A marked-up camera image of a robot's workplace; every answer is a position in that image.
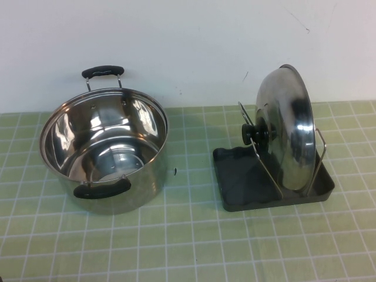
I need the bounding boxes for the stainless steel pot black handles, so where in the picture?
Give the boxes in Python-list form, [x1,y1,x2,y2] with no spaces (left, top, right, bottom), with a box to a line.
[39,66,170,216]

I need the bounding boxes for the steel pot lid black knob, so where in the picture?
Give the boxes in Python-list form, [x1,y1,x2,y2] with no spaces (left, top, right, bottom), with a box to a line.
[241,63,314,194]

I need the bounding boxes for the green grid pattern table mat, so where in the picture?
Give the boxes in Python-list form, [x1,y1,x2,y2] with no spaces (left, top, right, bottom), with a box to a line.
[0,101,376,282]

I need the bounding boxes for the wire lid rack grey tray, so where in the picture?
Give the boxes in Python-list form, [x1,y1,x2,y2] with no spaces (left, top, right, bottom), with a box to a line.
[211,101,337,213]

